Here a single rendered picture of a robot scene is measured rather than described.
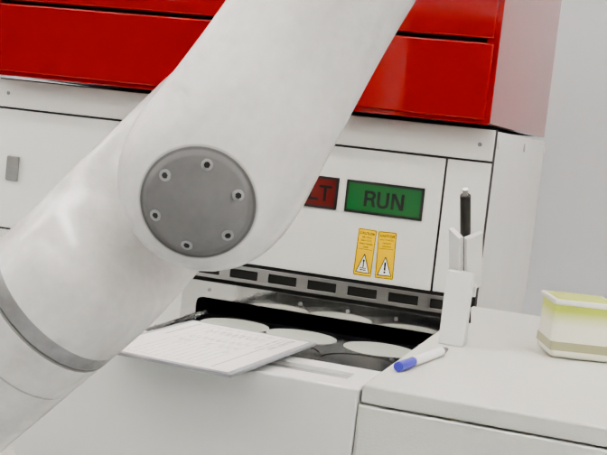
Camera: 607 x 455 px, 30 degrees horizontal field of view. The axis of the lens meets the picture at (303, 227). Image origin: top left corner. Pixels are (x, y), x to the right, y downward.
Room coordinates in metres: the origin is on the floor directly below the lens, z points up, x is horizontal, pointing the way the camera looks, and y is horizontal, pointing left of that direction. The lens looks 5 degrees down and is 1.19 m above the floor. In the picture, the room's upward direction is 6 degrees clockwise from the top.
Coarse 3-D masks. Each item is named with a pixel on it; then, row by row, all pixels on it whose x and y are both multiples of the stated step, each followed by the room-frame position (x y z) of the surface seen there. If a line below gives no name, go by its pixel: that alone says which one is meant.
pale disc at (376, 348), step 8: (344, 344) 1.56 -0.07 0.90; (352, 344) 1.56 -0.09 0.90; (360, 344) 1.57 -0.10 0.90; (368, 344) 1.58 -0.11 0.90; (376, 344) 1.58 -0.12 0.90; (384, 344) 1.59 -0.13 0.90; (360, 352) 1.51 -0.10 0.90; (368, 352) 1.52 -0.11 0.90; (376, 352) 1.52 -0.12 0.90; (384, 352) 1.53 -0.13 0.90; (392, 352) 1.53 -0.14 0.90; (400, 352) 1.54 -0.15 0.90
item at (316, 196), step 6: (318, 180) 1.69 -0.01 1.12; (324, 180) 1.69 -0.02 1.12; (330, 180) 1.69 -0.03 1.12; (318, 186) 1.69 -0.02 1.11; (324, 186) 1.69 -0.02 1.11; (330, 186) 1.69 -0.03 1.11; (312, 192) 1.69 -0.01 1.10; (318, 192) 1.69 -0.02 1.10; (324, 192) 1.69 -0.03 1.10; (330, 192) 1.69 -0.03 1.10; (312, 198) 1.69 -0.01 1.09; (318, 198) 1.69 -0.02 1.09; (324, 198) 1.69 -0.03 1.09; (330, 198) 1.69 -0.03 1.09; (318, 204) 1.69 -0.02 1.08; (324, 204) 1.69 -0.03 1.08; (330, 204) 1.69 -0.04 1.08
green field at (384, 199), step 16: (352, 192) 1.68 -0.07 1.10; (368, 192) 1.67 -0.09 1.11; (384, 192) 1.66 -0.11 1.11; (400, 192) 1.65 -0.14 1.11; (416, 192) 1.65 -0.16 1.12; (352, 208) 1.68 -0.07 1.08; (368, 208) 1.67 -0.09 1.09; (384, 208) 1.66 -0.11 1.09; (400, 208) 1.65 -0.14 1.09; (416, 208) 1.65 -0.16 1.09
